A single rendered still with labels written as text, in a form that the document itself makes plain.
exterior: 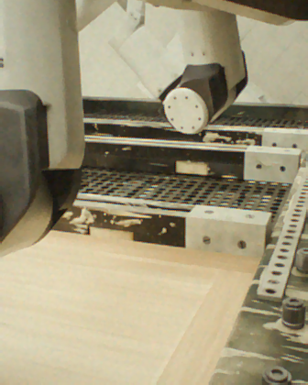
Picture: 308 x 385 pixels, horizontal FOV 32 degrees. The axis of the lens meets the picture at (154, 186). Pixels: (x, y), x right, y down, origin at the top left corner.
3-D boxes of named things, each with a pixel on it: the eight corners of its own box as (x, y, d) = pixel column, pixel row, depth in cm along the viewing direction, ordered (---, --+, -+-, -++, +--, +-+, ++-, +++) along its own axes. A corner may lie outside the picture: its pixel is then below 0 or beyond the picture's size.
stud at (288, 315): (302, 333, 56) (305, 308, 55) (279, 329, 57) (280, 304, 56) (305, 322, 59) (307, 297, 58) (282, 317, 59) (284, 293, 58)
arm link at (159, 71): (136, 45, 97) (208, 125, 98) (102, 64, 90) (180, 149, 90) (168, 4, 90) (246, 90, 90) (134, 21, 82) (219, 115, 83)
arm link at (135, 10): (104, -31, 95) (154, 26, 95) (65, 1, 94) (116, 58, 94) (104, -49, 89) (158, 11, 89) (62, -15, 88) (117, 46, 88)
